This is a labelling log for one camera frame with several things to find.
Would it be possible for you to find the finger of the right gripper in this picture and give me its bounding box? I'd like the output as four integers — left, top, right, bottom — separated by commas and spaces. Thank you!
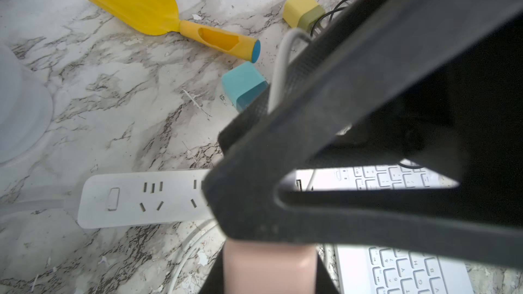
203, 0, 522, 268

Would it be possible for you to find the white cable pink charger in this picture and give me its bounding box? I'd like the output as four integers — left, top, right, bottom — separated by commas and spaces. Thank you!
267, 29, 312, 114

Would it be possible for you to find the white power strip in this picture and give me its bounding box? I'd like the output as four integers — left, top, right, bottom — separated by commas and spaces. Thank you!
78, 170, 213, 229

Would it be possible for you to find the teal USB charger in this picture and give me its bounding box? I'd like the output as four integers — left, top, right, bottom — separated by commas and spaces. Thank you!
221, 62, 268, 112

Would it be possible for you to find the black cable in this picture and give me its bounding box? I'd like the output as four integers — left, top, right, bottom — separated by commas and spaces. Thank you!
309, 0, 360, 38

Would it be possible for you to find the yellow USB charger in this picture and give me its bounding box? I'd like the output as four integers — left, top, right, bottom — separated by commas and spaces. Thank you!
282, 0, 326, 33

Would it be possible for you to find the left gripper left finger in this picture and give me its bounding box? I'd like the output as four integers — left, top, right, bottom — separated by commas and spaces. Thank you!
199, 249, 225, 294

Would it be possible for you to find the white keyboard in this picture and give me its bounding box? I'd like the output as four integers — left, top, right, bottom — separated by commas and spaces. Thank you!
335, 245, 473, 294
296, 165, 458, 191

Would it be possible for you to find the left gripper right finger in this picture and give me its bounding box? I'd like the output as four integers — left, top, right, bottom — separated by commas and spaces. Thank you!
315, 254, 339, 294

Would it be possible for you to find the pink USB charger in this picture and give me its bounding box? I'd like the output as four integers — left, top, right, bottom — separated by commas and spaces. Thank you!
223, 239, 317, 293

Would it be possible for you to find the potted plant white pot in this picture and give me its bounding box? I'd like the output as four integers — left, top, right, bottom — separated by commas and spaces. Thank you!
1, 44, 53, 163

